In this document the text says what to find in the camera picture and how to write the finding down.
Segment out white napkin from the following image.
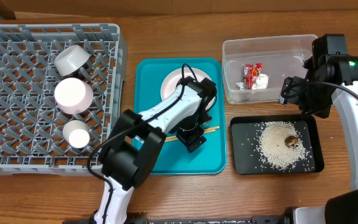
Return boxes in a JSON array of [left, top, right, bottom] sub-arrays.
[[236, 73, 269, 90]]

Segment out red snack wrapper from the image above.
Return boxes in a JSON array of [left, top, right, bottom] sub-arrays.
[[244, 63, 263, 90]]

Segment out white round plate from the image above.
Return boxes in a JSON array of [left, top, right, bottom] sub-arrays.
[[160, 68, 211, 100]]

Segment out brown food piece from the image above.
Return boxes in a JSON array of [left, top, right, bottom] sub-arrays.
[[285, 136, 299, 148]]

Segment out white rice pile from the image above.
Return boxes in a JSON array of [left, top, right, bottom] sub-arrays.
[[242, 121, 316, 174]]

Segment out small white cup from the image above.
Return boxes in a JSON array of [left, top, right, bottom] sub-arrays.
[[62, 120, 90, 149]]

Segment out pink shallow bowl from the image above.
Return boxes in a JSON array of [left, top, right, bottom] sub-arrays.
[[54, 78, 93, 114]]

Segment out grey bowl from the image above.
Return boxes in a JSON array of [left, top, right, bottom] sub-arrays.
[[54, 45, 91, 77]]

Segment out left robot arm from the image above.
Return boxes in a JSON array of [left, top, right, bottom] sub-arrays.
[[89, 77, 217, 223]]

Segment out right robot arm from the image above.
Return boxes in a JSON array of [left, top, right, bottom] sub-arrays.
[[278, 34, 358, 224]]

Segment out teal plastic tray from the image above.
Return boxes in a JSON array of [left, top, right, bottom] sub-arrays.
[[134, 57, 227, 175]]

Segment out clear plastic bin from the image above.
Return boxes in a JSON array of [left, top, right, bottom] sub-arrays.
[[222, 34, 317, 104]]

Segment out black rectangular tray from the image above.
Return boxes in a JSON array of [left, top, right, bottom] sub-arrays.
[[230, 114, 324, 175]]

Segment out grey plastic dish rack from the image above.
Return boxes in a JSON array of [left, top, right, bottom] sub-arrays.
[[0, 24, 127, 176]]

